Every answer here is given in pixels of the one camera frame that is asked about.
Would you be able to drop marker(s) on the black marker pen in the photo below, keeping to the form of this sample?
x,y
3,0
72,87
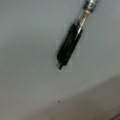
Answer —
x,y
68,46

